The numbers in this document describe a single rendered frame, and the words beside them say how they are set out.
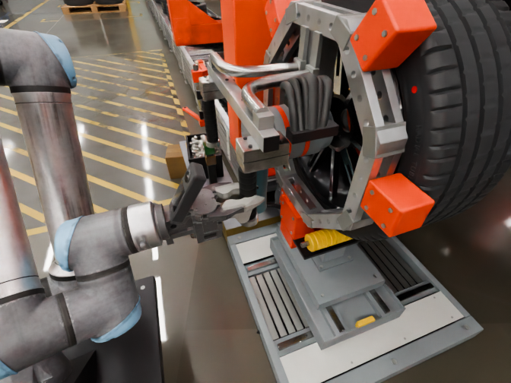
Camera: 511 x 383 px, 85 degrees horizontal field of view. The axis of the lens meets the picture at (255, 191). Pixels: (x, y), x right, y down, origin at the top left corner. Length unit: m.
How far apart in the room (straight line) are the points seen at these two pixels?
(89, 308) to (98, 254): 0.09
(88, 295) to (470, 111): 0.71
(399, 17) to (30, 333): 0.71
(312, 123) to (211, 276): 1.08
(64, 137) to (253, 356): 1.00
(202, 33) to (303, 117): 2.55
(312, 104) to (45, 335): 0.55
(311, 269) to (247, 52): 0.85
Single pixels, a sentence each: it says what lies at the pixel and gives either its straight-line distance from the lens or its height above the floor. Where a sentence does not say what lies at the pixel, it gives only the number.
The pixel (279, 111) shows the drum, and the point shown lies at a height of 0.92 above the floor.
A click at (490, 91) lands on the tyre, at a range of 0.64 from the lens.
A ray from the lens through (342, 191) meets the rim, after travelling 0.94.
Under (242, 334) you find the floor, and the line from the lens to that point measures 1.30.
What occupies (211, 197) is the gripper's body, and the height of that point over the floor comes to 0.84.
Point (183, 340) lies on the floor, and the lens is 1.33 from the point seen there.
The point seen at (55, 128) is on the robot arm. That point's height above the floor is 0.90.
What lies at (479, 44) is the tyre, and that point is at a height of 1.09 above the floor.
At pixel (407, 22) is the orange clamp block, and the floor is 1.13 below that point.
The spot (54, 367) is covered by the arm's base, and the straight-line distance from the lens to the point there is 0.94.
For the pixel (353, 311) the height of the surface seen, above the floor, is 0.15.
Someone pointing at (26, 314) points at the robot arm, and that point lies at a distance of 0.58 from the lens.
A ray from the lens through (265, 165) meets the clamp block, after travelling 0.51.
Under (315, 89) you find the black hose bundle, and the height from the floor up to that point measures 1.03.
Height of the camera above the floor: 1.21
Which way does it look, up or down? 41 degrees down
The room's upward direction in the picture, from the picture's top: straight up
